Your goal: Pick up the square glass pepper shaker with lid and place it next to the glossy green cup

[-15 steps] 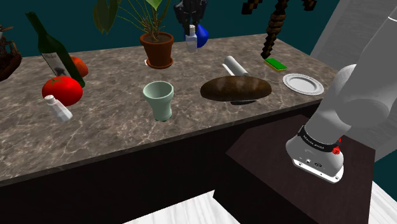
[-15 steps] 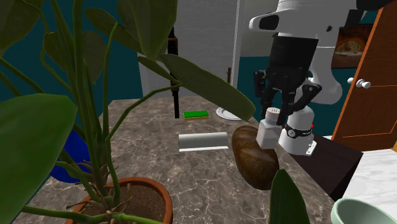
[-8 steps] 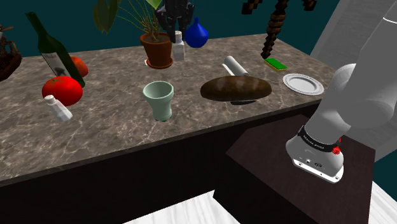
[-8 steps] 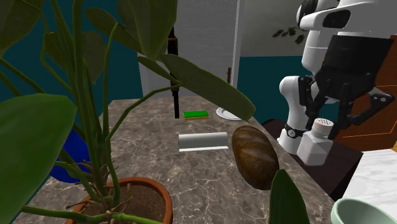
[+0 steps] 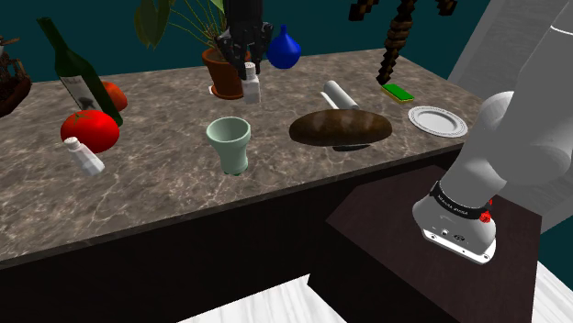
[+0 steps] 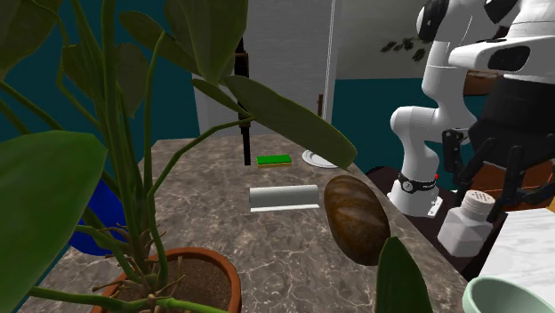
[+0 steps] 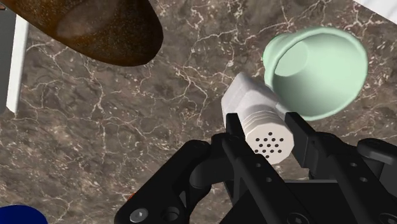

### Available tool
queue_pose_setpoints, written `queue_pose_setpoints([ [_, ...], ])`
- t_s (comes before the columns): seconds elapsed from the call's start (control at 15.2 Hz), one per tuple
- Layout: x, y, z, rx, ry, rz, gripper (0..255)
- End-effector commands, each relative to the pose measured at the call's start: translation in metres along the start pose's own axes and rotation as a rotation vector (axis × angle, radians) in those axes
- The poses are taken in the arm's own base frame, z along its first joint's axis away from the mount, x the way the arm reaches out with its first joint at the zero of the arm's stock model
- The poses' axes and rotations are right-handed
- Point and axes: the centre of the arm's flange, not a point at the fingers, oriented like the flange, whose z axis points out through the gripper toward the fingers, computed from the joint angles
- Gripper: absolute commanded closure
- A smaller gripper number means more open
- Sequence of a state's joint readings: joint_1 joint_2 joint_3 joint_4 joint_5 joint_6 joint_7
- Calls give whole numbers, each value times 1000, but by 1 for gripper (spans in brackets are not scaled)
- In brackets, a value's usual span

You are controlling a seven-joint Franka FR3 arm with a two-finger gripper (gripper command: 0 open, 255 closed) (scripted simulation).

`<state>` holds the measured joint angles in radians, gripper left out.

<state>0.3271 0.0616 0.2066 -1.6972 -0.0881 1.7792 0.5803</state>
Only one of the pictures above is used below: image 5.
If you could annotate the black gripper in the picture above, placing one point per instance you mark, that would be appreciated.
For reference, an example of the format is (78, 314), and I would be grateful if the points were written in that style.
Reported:
(241, 13)

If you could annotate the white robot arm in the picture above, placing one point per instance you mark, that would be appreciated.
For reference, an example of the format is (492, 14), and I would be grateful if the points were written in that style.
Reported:
(501, 147)

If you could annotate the blue vase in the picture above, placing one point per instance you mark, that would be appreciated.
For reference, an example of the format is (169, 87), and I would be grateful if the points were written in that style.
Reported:
(283, 51)

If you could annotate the potted plant in terracotta pot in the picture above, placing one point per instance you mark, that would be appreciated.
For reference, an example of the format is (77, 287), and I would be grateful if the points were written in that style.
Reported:
(221, 76)

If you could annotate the white salt shaker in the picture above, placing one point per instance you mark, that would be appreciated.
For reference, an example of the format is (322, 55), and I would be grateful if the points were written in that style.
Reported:
(251, 87)
(85, 159)

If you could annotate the pale green cup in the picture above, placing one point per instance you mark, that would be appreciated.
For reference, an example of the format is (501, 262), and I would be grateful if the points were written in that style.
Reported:
(229, 143)

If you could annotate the white rolling pin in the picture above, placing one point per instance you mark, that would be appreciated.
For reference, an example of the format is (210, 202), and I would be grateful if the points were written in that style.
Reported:
(341, 95)

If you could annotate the brown bread loaf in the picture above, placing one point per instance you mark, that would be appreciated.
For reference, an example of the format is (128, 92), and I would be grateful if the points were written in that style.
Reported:
(340, 127)

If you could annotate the orange red tomato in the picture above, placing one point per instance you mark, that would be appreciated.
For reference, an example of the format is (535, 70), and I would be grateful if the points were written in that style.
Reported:
(117, 97)

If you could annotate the dark brown tree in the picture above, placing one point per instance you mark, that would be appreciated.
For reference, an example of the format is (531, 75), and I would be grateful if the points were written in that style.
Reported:
(396, 35)

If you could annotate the green sponge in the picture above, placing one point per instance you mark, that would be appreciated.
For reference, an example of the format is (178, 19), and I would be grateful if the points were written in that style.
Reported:
(397, 93)

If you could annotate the green wine bottle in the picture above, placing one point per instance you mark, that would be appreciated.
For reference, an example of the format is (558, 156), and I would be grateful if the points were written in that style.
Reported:
(76, 76)

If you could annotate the white plate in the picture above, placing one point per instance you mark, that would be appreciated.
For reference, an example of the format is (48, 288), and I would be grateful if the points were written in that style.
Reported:
(438, 121)

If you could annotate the brown wooden figure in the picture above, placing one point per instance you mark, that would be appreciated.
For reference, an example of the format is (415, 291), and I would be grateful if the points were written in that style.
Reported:
(11, 85)

